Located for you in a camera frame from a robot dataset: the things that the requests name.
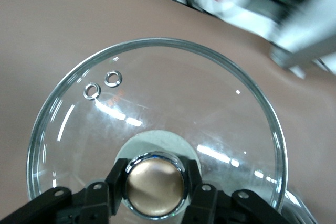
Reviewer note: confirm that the aluminium frame post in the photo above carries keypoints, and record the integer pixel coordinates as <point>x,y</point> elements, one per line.
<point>304,30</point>

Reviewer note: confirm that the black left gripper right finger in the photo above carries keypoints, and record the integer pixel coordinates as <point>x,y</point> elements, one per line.
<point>218,205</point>

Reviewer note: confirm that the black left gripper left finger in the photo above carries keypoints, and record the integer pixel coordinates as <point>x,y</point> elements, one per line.
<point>94,203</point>

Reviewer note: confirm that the brown table mat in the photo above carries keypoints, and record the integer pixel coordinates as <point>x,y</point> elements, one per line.
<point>65,24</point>

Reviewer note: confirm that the glass lid with copper knob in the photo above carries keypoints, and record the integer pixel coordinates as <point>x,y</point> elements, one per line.
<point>162,119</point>

